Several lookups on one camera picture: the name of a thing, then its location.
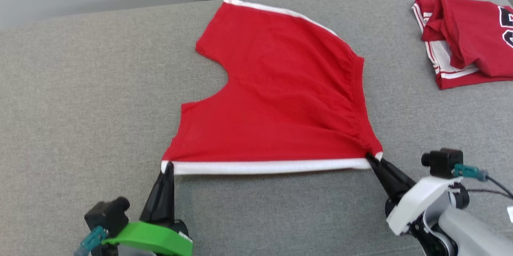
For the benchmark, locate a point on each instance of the teal right camera connector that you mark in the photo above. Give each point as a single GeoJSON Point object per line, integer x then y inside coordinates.
{"type": "Point", "coordinates": [471, 172]}

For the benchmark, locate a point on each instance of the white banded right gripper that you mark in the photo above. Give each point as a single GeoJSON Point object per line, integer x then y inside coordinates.
{"type": "Point", "coordinates": [417, 204]}

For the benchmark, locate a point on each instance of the teal camera connector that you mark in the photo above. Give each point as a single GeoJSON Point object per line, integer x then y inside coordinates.
{"type": "Point", "coordinates": [471, 172]}
{"type": "Point", "coordinates": [91, 240]}

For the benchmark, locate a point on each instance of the red white sports jersey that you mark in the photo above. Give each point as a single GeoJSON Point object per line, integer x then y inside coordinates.
{"type": "Point", "coordinates": [473, 35]}

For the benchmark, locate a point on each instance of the teal left camera connector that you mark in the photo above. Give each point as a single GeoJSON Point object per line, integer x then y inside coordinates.
{"type": "Point", "coordinates": [91, 240]}

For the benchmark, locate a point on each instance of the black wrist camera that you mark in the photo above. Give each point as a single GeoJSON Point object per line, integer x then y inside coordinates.
{"type": "Point", "coordinates": [106, 216]}
{"type": "Point", "coordinates": [443, 164]}

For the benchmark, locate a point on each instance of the red white sports shorts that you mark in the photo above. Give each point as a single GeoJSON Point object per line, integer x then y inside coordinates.
{"type": "Point", "coordinates": [280, 99]}

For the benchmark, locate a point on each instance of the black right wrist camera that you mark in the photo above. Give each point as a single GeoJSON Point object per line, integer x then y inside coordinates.
{"type": "Point", "coordinates": [443, 164]}

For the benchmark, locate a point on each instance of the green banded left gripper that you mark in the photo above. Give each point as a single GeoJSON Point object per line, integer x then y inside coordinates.
{"type": "Point", "coordinates": [156, 238]}

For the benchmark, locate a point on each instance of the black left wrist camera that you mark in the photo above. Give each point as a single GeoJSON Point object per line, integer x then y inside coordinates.
{"type": "Point", "coordinates": [106, 216]}

